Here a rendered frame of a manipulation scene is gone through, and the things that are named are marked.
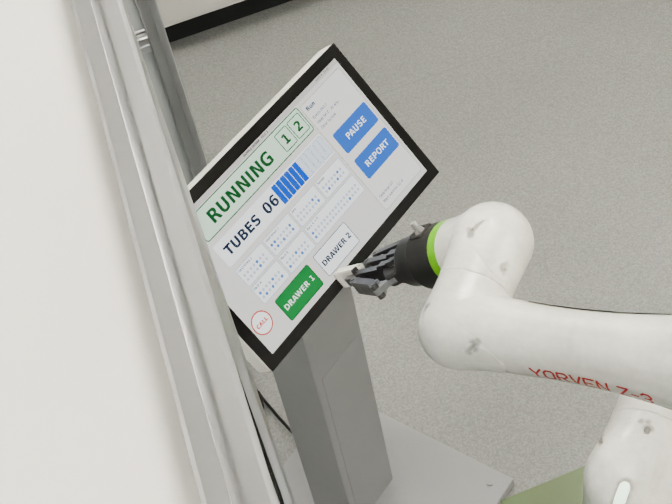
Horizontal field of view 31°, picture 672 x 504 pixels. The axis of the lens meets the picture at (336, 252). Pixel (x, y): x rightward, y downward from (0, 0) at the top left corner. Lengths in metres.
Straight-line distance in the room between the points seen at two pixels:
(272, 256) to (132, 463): 1.33
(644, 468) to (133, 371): 1.04
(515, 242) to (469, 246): 0.06
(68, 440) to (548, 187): 2.89
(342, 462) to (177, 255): 1.90
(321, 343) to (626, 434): 0.81
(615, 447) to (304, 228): 0.68
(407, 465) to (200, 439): 2.28
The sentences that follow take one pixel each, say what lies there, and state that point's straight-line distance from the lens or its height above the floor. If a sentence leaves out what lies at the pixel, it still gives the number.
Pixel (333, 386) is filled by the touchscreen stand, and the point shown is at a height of 0.57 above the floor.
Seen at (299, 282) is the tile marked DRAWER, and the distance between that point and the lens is 2.08.
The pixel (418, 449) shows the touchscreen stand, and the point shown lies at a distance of 3.02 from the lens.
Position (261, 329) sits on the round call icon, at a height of 1.01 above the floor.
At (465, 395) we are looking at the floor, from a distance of 3.13.
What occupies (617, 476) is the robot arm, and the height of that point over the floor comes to 1.11.
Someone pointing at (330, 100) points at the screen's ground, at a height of 1.15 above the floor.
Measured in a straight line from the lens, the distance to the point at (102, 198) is 0.91.
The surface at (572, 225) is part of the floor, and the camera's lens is 3.48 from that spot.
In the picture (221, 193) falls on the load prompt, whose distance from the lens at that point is 2.04.
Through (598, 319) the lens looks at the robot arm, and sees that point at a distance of 1.49.
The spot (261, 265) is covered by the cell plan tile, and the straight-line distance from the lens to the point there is 2.05.
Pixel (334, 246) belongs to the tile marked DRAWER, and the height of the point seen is 1.01.
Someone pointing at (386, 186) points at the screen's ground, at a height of 1.01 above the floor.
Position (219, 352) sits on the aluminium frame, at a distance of 0.76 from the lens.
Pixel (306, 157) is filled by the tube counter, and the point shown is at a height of 1.12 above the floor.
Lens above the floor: 2.58
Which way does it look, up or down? 48 degrees down
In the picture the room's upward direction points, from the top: 13 degrees counter-clockwise
